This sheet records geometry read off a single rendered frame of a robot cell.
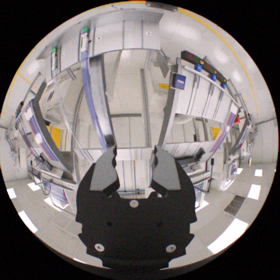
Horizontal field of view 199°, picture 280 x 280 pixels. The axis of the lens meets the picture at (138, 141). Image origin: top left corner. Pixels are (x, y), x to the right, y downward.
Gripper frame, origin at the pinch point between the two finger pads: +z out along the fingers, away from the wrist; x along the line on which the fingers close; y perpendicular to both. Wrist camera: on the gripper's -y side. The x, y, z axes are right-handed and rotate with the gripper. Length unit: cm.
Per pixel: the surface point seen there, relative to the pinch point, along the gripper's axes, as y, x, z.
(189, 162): 32, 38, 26
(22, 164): 83, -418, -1
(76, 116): -1, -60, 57
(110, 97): -8.7, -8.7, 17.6
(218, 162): 78, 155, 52
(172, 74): -16.6, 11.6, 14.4
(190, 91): -13.2, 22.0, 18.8
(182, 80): -15.1, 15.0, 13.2
